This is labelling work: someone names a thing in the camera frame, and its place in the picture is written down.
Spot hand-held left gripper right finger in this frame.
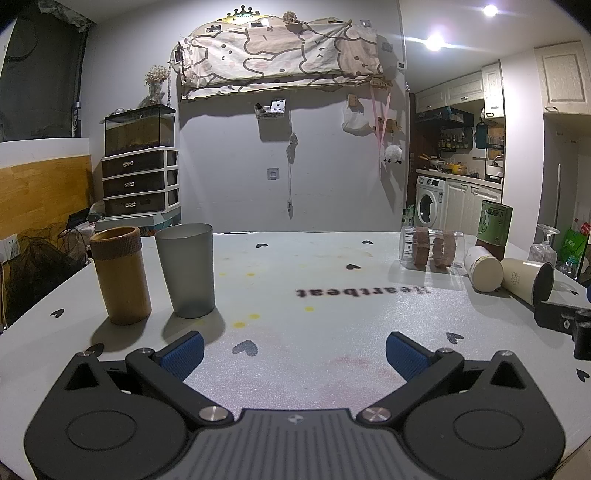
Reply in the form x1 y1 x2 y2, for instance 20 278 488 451
357 331 539 428

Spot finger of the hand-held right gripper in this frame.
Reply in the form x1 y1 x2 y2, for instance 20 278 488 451
534 300 591 361

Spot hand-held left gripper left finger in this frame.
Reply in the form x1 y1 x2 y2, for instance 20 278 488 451
60 330 234 429

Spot cream cup dark inside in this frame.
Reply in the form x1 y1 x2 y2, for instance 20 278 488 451
500 257 555 308

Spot grey frosted plastic cup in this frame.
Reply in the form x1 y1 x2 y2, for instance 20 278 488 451
154 223 217 319

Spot white paper cup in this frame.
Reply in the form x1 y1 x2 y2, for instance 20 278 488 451
463 244 504 294

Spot brown bamboo cup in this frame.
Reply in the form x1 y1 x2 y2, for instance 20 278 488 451
89 226 153 326

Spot clear glass cup cork bands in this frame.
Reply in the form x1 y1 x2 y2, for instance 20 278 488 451
398 225 466 271

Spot clear wine glass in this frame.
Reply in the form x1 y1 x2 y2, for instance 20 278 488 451
527 224 560 268

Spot green bag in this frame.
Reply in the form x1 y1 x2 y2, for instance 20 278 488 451
558 220 591 279

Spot green canister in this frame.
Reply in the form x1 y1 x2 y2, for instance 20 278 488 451
475 200 513 259

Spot white mop pole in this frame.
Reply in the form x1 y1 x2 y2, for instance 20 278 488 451
551 163 563 232

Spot white kitchen base cabinet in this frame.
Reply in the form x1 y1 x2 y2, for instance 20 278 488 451
444 178 503 236

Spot white washing machine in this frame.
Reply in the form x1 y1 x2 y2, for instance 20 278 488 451
416 174 448 227

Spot black net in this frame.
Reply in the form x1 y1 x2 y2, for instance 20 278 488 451
7 220 95 319

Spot white plastic drawer unit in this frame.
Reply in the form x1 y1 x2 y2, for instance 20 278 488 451
100 147 181 219

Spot glass fish tank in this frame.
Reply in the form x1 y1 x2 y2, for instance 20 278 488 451
104 104 177 157

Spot pink ribbon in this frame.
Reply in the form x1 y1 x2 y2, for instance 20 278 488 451
370 86 394 178

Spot white plastic bag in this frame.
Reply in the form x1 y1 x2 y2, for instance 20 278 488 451
342 104 371 135

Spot dried flower vase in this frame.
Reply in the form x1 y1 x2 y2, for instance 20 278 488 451
144 65 170 105

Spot dark curtain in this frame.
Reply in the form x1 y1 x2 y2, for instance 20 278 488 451
0 13 94 143

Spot printed blanket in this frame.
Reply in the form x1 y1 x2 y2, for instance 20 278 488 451
177 17 384 100

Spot crown decoration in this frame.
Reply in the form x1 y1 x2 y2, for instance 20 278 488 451
217 5 271 24

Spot hanging grey cable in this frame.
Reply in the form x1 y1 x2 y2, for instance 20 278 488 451
286 132 299 219

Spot white kitchen wall cabinets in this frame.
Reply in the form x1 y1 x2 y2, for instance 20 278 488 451
414 61 504 117

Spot small wall shelf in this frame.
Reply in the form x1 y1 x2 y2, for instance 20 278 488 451
254 99 287 121

